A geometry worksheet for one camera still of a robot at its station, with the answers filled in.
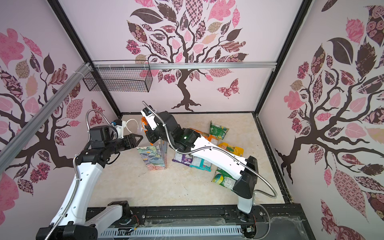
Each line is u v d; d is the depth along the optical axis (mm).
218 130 1039
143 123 646
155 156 775
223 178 838
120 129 651
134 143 657
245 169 430
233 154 453
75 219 380
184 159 923
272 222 717
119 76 948
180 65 929
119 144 619
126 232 721
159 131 559
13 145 512
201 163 896
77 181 432
